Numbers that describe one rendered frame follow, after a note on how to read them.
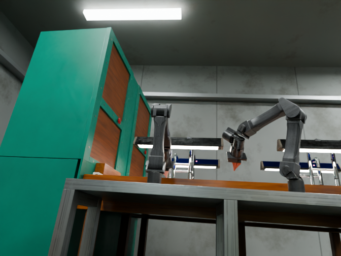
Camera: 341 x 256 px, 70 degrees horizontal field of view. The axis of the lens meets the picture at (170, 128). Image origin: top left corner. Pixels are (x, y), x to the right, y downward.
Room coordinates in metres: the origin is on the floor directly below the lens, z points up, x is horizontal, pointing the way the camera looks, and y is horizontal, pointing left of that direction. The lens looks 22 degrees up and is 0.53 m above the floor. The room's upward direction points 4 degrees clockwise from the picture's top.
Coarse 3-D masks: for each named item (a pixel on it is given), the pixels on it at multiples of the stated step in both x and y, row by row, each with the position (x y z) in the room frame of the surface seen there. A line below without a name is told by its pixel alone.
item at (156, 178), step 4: (148, 172) 1.07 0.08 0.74; (152, 172) 1.05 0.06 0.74; (156, 172) 1.05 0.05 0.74; (148, 176) 1.06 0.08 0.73; (152, 176) 1.05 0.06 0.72; (156, 176) 1.05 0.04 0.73; (160, 176) 1.06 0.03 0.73; (148, 180) 1.06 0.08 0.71; (152, 180) 1.05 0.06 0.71; (156, 180) 1.05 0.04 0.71; (160, 180) 1.06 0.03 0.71
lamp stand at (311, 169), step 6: (330, 156) 1.57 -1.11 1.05; (312, 168) 1.59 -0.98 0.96; (318, 168) 1.58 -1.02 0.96; (324, 168) 1.58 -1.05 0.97; (330, 168) 1.57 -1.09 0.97; (336, 168) 1.56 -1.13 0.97; (312, 174) 1.59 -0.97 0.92; (336, 174) 1.56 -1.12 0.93; (312, 180) 1.59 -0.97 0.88; (336, 180) 1.56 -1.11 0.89
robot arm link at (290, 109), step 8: (280, 104) 0.99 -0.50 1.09; (288, 104) 0.96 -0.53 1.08; (264, 112) 1.07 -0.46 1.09; (272, 112) 1.04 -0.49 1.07; (280, 112) 1.01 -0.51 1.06; (288, 112) 0.97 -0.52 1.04; (296, 112) 0.94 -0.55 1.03; (304, 112) 0.99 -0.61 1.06; (248, 120) 1.13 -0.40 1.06; (256, 120) 1.10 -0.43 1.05; (264, 120) 1.07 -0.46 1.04; (272, 120) 1.07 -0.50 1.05; (248, 128) 1.12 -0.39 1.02; (256, 128) 1.12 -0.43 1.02; (248, 136) 1.19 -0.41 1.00
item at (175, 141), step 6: (138, 138) 1.63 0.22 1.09; (144, 138) 1.62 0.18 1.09; (150, 138) 1.61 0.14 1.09; (174, 138) 1.59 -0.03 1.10; (180, 138) 1.58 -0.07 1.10; (186, 138) 1.58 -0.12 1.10; (192, 138) 1.57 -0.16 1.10; (198, 138) 1.56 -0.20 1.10; (204, 138) 1.56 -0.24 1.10; (210, 138) 1.55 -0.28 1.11; (216, 138) 1.54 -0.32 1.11; (222, 138) 1.54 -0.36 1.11; (138, 144) 1.61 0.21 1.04; (144, 144) 1.60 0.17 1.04; (150, 144) 1.59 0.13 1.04; (174, 144) 1.56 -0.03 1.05; (180, 144) 1.55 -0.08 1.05; (186, 144) 1.55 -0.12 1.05; (192, 144) 1.54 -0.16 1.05; (198, 144) 1.53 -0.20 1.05; (204, 144) 1.53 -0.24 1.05; (210, 144) 1.52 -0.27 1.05; (216, 144) 1.51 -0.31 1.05; (222, 144) 1.51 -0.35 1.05
